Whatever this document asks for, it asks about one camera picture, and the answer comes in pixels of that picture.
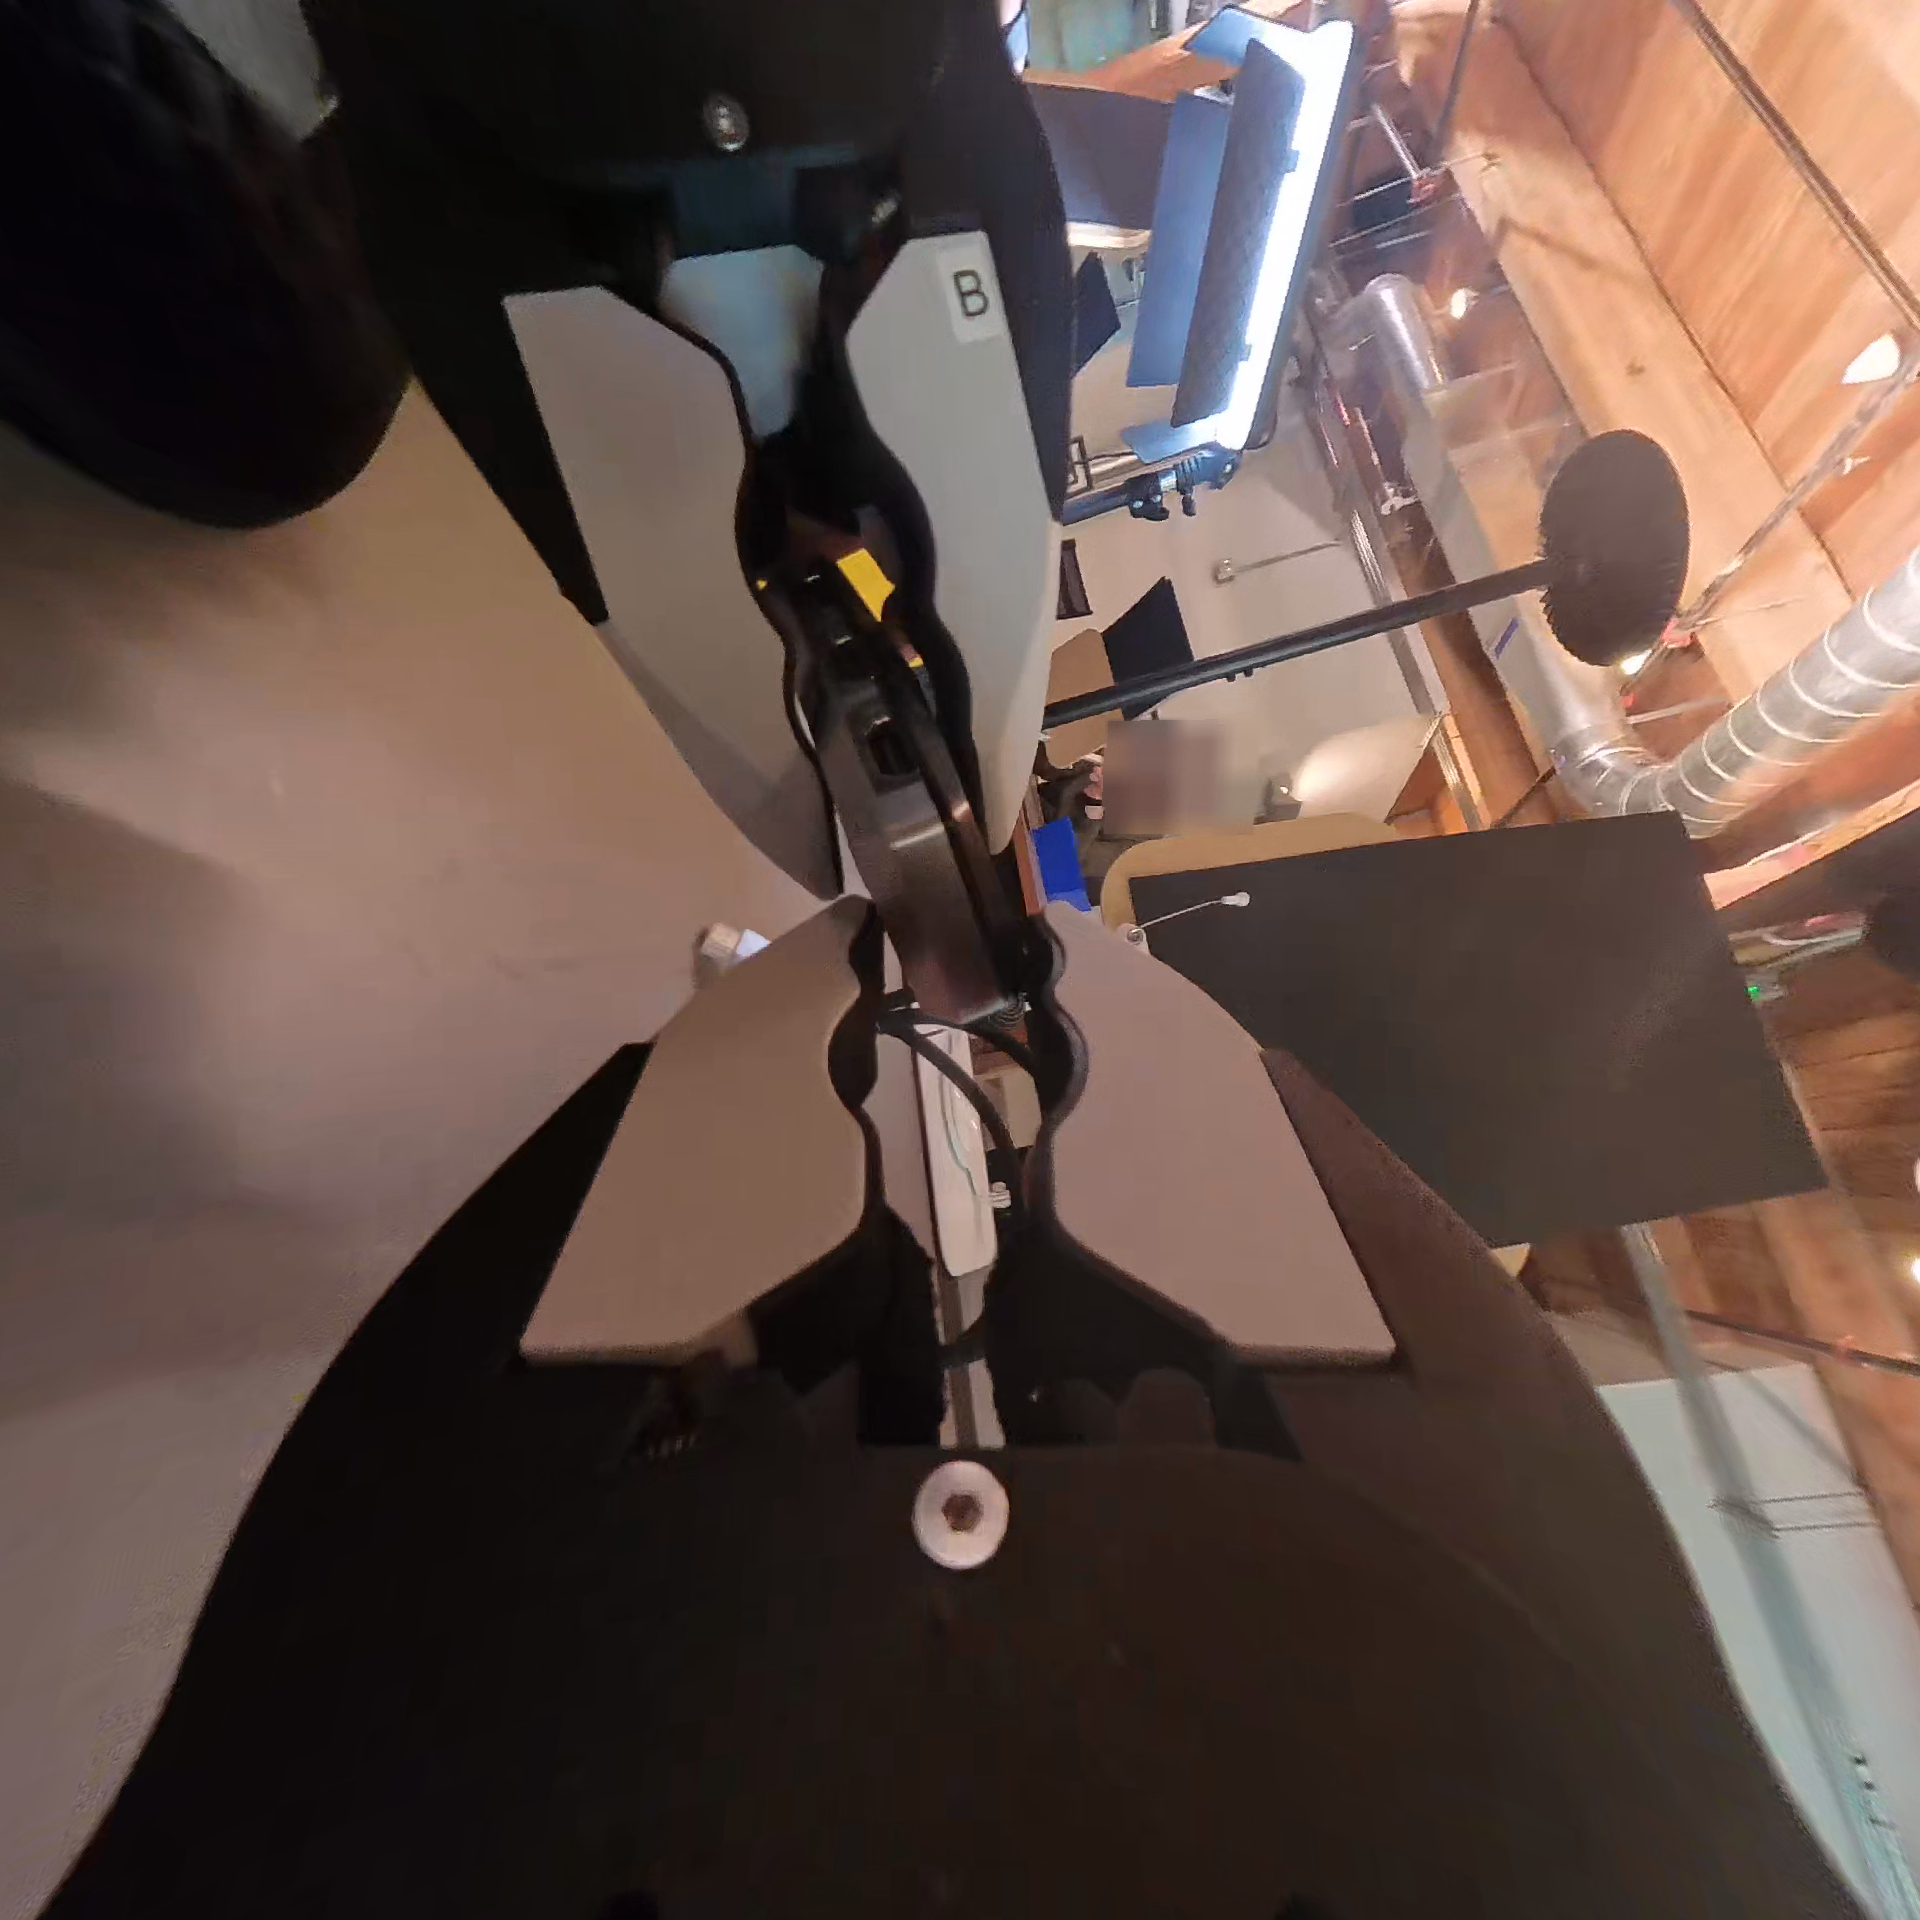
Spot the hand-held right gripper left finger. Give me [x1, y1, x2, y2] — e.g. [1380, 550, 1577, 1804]
[517, 896, 887, 1364]

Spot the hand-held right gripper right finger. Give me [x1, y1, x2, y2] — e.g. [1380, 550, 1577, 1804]
[1031, 908, 1402, 1364]

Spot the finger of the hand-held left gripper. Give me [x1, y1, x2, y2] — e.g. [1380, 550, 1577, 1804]
[833, 224, 1057, 830]
[503, 287, 847, 904]

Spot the black cable with blue connector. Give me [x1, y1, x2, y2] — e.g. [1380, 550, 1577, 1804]
[809, 675, 1057, 1278]

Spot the LED light panel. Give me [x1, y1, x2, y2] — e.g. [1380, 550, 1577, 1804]
[1122, 0, 1370, 522]

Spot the black textured pad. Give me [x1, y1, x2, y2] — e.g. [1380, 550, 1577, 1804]
[0, 0, 413, 530]

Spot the black floor lamp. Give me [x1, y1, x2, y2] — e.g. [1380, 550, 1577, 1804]
[1042, 432, 1695, 731]

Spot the black board with tan frame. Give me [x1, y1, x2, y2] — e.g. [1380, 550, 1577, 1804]
[1103, 810, 1828, 1250]

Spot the silver air duct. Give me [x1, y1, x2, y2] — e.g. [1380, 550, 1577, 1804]
[1553, 546, 1920, 842]

